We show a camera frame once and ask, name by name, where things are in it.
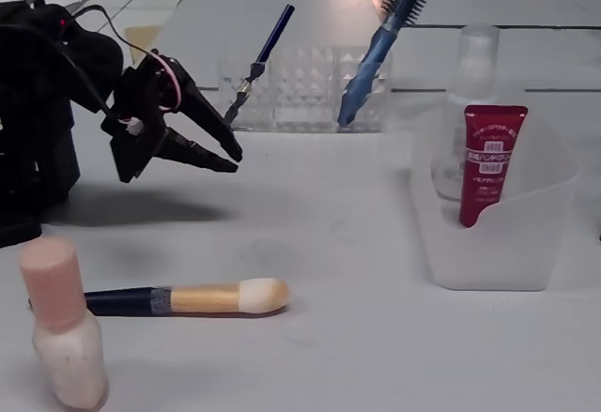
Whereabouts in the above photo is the pink bottle with pink cap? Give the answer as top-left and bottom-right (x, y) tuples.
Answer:
(17, 237), (110, 411)

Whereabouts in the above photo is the red hand cream tube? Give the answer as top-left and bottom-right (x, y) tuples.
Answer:
(458, 105), (530, 230)

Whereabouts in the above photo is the clear faceted acrylic organizer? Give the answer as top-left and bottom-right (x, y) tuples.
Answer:
(215, 45), (394, 134)

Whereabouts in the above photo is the brown cardboard piece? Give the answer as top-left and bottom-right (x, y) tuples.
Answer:
(123, 25), (164, 67)

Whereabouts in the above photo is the red white servo cable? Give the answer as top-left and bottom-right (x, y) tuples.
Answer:
(116, 53), (185, 125)

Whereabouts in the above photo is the blue round hairbrush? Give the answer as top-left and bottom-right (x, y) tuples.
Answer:
(336, 0), (450, 129)

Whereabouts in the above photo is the clear bottle with clear cap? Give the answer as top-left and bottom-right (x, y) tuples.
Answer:
(429, 23), (501, 205)

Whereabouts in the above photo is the dark thin cosmetic pencil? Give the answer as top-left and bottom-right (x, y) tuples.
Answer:
(223, 4), (296, 125)

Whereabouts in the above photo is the makeup brush with gold ferrule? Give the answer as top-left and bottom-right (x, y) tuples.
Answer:
(27, 278), (292, 318)

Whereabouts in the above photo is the frosted white plastic bin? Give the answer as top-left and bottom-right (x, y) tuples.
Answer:
(410, 87), (581, 293)

